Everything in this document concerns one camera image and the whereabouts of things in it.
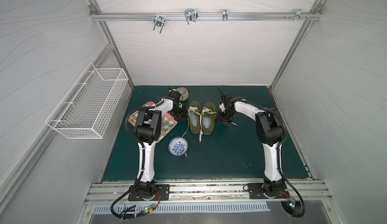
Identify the white wire basket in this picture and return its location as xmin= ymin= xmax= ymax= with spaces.
xmin=45 ymin=63 xmax=129 ymax=139

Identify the light blue insole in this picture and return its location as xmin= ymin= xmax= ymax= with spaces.
xmin=203 ymin=115 xmax=212 ymax=129
xmin=189 ymin=112 xmax=198 ymax=129

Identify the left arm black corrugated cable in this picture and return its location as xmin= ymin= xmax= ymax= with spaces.
xmin=110 ymin=99 xmax=165 ymax=219

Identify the olive green shoe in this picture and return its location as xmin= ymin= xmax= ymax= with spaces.
xmin=199 ymin=102 xmax=217 ymax=143
xmin=182 ymin=101 xmax=202 ymax=137

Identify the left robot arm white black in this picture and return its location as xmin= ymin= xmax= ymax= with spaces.
xmin=126 ymin=90 xmax=186 ymax=200

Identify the metal clamp hook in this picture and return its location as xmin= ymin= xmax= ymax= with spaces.
xmin=184 ymin=9 xmax=198 ymax=24
xmin=222 ymin=9 xmax=228 ymax=21
xmin=284 ymin=9 xmax=311 ymax=21
xmin=153 ymin=15 xmax=165 ymax=33

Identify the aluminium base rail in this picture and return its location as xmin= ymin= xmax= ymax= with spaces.
xmin=84 ymin=178 xmax=333 ymax=204

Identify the green table mat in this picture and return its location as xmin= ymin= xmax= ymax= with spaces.
xmin=103 ymin=86 xmax=309 ymax=181

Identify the aluminium crossbar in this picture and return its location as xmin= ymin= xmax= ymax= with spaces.
xmin=91 ymin=11 xmax=323 ymax=21

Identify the blue white patterned bowl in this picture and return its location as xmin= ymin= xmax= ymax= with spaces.
xmin=168 ymin=137 xmax=188 ymax=156

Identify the pink tray checkered cloth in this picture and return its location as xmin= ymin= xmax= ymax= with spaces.
xmin=125 ymin=102 xmax=177 ymax=145

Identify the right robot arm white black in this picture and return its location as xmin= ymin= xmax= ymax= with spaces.
xmin=218 ymin=89 xmax=287 ymax=199

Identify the striped ceramic cup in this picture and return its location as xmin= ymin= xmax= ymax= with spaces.
xmin=176 ymin=87 xmax=189 ymax=102

